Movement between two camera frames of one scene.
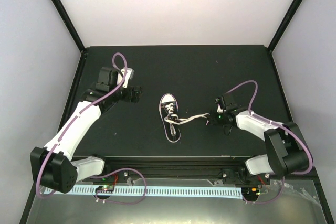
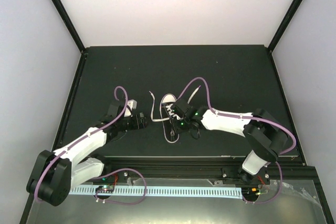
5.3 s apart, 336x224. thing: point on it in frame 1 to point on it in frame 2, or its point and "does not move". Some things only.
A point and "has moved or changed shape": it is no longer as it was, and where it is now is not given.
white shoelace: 174,119 has moved or changed shape
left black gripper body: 128,97 to 132,126
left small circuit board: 105,189 does not move
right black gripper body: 218,120 to 182,127
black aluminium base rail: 118,169 does not move
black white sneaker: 169,109 does not move
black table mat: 179,84 does not move
